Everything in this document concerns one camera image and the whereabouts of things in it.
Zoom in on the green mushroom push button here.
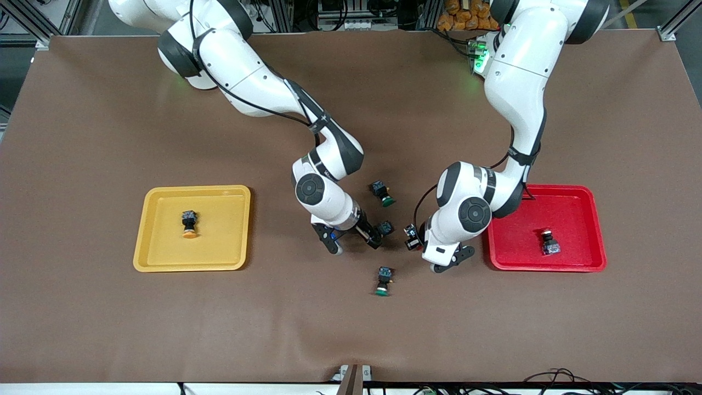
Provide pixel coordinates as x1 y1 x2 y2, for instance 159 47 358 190
370 180 396 208
374 266 394 297

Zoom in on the yellow plastic tray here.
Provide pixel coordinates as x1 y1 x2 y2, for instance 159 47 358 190
133 185 251 273

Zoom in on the red plastic tray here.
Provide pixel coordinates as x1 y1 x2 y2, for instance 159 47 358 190
483 184 608 273

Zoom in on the pile of orange bags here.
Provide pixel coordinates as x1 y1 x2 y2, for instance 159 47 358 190
437 0 501 32

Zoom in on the brown table mat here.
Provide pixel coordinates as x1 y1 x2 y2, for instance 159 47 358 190
0 30 702 383

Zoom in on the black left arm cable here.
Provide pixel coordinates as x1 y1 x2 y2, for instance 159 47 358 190
413 110 549 234

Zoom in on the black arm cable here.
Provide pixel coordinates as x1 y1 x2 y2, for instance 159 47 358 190
413 110 549 234
188 0 332 135

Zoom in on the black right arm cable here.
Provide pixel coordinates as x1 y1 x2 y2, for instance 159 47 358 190
188 0 332 135

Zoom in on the metal camera post bracket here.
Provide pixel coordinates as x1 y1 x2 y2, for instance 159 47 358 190
332 364 372 395

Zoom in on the aluminium frame profile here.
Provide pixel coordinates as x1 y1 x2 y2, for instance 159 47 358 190
658 0 702 42
0 0 55 50

